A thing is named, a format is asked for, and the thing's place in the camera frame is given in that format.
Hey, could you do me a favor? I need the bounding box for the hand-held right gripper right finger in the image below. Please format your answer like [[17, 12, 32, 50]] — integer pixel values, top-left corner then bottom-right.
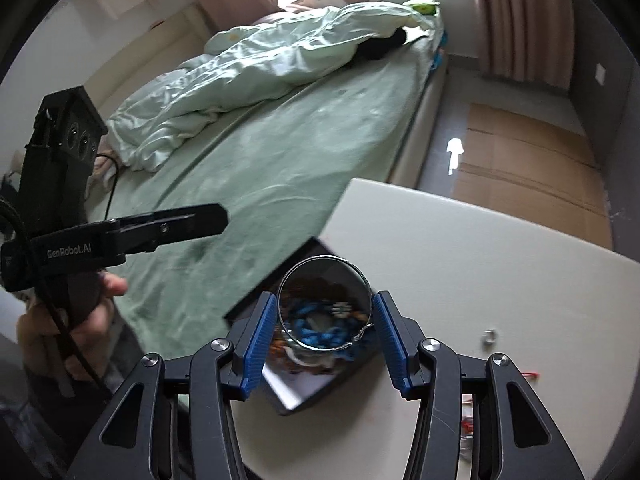
[[372, 290, 586, 480]]

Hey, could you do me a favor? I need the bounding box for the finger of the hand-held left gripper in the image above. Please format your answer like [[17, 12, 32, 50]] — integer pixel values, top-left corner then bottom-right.
[[107, 203, 230, 254]]

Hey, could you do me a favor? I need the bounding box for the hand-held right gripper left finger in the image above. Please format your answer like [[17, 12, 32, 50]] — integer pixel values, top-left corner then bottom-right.
[[82, 291, 279, 480]]

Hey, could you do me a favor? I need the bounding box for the blue bead bracelet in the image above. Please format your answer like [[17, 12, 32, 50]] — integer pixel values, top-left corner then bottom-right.
[[286, 300, 362, 358]]

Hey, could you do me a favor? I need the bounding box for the clear glass jar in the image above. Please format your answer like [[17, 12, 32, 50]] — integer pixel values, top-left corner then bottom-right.
[[276, 256, 376, 354]]

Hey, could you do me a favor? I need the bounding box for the dark blue gift box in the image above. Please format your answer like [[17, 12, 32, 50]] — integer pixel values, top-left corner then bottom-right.
[[222, 236, 387, 417]]

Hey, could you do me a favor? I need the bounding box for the person's left hand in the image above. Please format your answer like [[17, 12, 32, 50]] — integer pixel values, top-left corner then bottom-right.
[[15, 270, 129, 386]]

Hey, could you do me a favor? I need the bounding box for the pink folded blanket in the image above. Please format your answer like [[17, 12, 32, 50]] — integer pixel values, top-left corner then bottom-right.
[[91, 154, 122, 183]]

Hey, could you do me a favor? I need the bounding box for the bed with green sheet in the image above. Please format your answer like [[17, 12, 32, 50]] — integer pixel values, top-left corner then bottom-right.
[[82, 7, 448, 343]]

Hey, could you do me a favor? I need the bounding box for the white side table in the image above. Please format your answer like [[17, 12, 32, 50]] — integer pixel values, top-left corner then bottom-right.
[[220, 177, 640, 480]]

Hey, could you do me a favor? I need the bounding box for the light green duvet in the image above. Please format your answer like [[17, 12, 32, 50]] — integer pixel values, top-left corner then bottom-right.
[[107, 1, 439, 174]]

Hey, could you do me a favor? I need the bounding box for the cream bed headboard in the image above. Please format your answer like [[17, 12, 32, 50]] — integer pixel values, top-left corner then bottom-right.
[[80, 2, 228, 118]]

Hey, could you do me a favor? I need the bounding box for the flat brown cardboard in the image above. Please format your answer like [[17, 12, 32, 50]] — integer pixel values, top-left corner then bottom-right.
[[451, 102, 615, 250]]

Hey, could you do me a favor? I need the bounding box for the black cloth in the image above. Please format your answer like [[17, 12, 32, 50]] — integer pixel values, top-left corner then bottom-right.
[[357, 27, 409, 61]]

